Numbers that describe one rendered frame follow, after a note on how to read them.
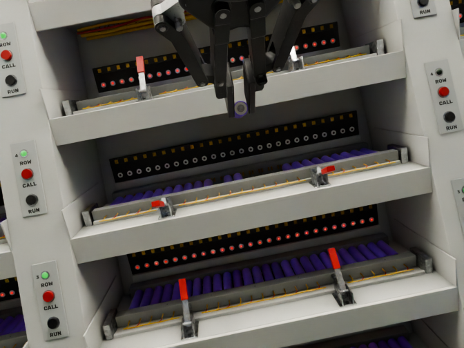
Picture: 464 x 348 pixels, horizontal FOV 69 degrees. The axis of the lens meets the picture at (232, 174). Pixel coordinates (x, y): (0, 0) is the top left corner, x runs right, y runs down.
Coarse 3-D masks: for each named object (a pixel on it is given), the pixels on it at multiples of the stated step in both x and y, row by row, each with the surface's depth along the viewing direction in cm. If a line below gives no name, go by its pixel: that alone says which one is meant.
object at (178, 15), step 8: (168, 0) 25; (176, 0) 24; (152, 8) 26; (160, 8) 25; (168, 8) 25; (176, 8) 25; (168, 16) 26; (176, 16) 26; (184, 16) 26; (176, 24) 26
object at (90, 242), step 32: (256, 160) 74; (416, 160) 60; (96, 192) 69; (288, 192) 58; (320, 192) 56; (352, 192) 56; (384, 192) 57; (416, 192) 57; (128, 224) 57; (160, 224) 56; (192, 224) 56; (224, 224) 56; (256, 224) 57; (96, 256) 56
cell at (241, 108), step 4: (236, 104) 41; (240, 104) 41; (244, 104) 41; (236, 108) 41; (240, 108) 41; (244, 108) 41; (236, 112) 41; (240, 112) 41; (244, 112) 41; (236, 116) 43; (240, 116) 42
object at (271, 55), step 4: (268, 52) 34; (272, 52) 34; (268, 56) 34; (272, 56) 34; (268, 60) 34; (272, 60) 33; (252, 64) 34; (268, 64) 34; (252, 68) 35; (268, 68) 34; (256, 84) 37; (256, 88) 38; (260, 88) 38
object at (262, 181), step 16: (336, 160) 62; (352, 160) 61; (368, 160) 61; (384, 160) 61; (256, 176) 62; (272, 176) 61; (288, 176) 61; (304, 176) 61; (192, 192) 61; (208, 192) 61; (224, 192) 61; (240, 192) 59; (112, 208) 60; (128, 208) 60; (144, 208) 61
